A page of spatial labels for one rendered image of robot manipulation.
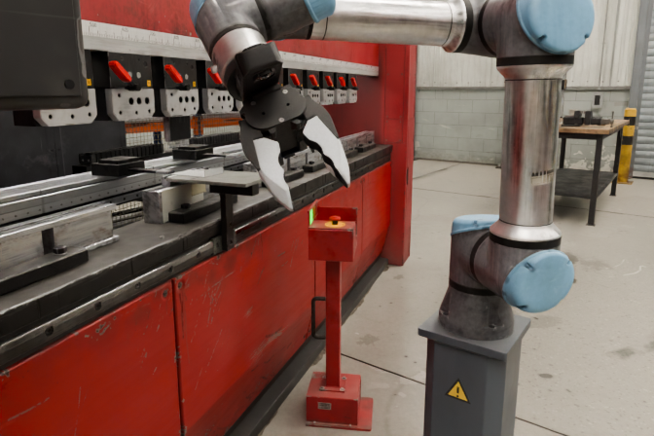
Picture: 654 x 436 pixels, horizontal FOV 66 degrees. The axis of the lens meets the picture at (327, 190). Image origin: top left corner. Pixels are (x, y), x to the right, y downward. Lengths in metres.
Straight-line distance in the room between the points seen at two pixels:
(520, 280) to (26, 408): 0.91
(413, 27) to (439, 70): 8.23
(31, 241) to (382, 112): 2.70
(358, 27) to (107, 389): 0.94
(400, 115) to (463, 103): 5.51
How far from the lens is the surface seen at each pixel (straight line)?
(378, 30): 0.88
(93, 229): 1.33
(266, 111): 0.58
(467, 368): 1.08
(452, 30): 0.93
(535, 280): 0.89
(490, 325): 1.07
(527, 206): 0.88
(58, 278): 1.17
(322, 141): 0.55
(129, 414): 1.38
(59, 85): 0.30
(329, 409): 2.06
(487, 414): 1.11
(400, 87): 3.50
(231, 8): 0.70
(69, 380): 1.20
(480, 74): 8.88
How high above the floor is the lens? 1.25
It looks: 11 degrees down
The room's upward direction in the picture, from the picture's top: straight up
